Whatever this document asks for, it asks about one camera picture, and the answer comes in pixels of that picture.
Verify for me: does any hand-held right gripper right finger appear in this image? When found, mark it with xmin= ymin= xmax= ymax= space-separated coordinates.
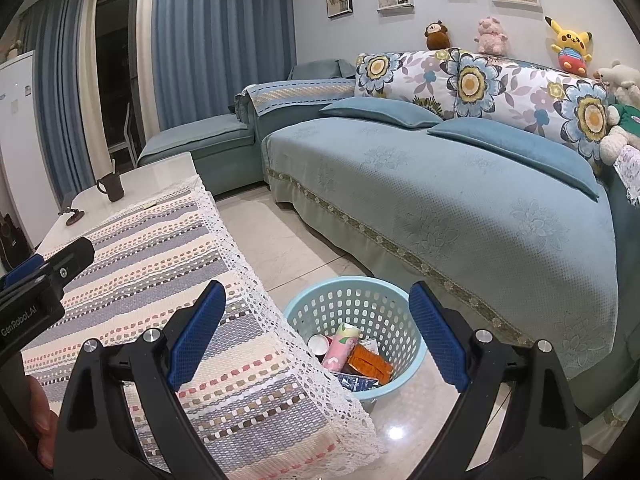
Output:
xmin=407 ymin=281 xmax=583 ymax=480

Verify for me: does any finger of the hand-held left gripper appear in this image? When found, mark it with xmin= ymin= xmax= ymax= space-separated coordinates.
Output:
xmin=42 ymin=236 xmax=96 ymax=286
xmin=0 ymin=254 xmax=47 ymax=288

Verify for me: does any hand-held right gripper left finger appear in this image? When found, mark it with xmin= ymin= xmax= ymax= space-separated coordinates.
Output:
xmin=52 ymin=280 xmax=231 ymax=480

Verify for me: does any orange snack packet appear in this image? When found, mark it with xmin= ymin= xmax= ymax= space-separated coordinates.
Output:
xmin=347 ymin=344 xmax=395 ymax=386

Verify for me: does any light blue plastic basket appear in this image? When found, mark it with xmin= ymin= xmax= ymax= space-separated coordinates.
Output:
xmin=282 ymin=276 xmax=429 ymax=401

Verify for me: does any white blue milk carton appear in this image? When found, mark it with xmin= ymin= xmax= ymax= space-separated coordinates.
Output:
xmin=332 ymin=371 xmax=381 ymax=393

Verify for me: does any person's left hand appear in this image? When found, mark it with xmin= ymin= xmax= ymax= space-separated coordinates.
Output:
xmin=22 ymin=375 xmax=59 ymax=468

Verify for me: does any striped woven tablecloth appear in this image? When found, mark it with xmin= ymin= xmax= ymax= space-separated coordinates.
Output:
xmin=20 ymin=176 xmax=386 ymax=480

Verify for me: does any dark mug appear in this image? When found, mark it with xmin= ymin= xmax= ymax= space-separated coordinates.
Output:
xmin=96 ymin=159 xmax=126 ymax=203

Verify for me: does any white paper cup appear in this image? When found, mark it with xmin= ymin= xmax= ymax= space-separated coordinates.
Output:
xmin=307 ymin=334 xmax=332 ymax=361

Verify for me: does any white refrigerator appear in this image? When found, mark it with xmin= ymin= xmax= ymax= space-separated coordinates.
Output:
xmin=0 ymin=50 xmax=58 ymax=251

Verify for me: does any grey chair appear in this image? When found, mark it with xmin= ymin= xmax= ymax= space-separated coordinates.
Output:
xmin=121 ymin=102 xmax=142 ymax=163

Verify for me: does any teal sofa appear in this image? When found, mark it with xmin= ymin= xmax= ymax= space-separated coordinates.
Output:
xmin=137 ymin=50 xmax=640 ymax=418

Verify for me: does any blue curtain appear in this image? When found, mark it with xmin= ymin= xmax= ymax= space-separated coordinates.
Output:
xmin=137 ymin=0 xmax=297 ymax=133
xmin=20 ymin=0 xmax=101 ymax=201

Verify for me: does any large teal pillow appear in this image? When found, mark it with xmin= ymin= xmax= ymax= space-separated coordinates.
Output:
xmin=426 ymin=119 xmax=601 ymax=201

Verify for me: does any white lace cloth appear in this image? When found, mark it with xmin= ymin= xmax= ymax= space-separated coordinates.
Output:
xmin=612 ymin=145 xmax=640 ymax=191

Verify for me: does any patterned armrest cloth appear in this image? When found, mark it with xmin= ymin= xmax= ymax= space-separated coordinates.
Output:
xmin=242 ymin=78 xmax=357 ymax=116

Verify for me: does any cream plush in green top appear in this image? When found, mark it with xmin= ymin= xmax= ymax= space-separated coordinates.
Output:
xmin=599 ymin=102 xmax=640 ymax=166

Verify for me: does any brown monkey plush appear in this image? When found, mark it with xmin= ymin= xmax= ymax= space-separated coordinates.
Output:
xmin=425 ymin=21 xmax=453 ymax=51

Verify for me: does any pink pig plush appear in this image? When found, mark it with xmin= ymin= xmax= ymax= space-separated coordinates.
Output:
xmin=474 ymin=16 xmax=508 ymax=56

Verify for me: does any white bear plush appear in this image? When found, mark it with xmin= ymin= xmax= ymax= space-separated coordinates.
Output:
xmin=593 ymin=60 xmax=640 ymax=106

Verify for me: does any yellow plush toy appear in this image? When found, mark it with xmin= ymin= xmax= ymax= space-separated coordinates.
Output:
xmin=544 ymin=15 xmax=593 ymax=78

